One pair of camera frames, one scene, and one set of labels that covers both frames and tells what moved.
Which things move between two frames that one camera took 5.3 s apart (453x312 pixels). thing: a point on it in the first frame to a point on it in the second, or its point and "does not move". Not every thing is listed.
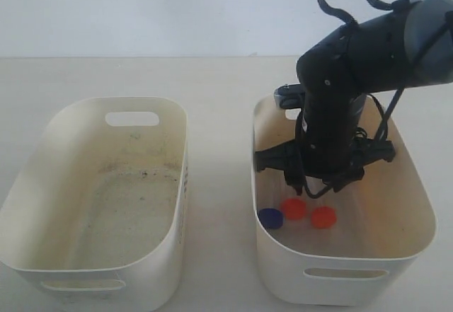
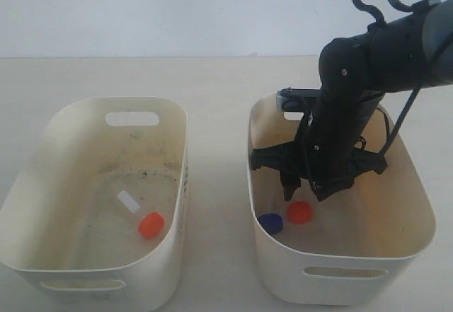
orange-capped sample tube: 323,217 to 151,225
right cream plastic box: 360,246 does not move
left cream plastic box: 95,218 does not move
